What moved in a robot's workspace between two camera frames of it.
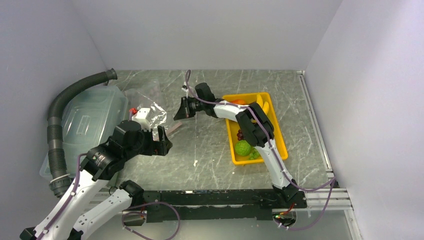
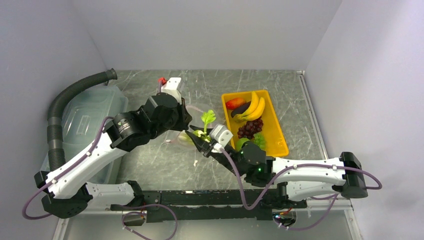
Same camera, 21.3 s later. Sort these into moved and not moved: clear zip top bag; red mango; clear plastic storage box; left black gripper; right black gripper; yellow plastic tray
Moved: clear zip top bag; right black gripper; left black gripper
Not moved: red mango; yellow plastic tray; clear plastic storage box
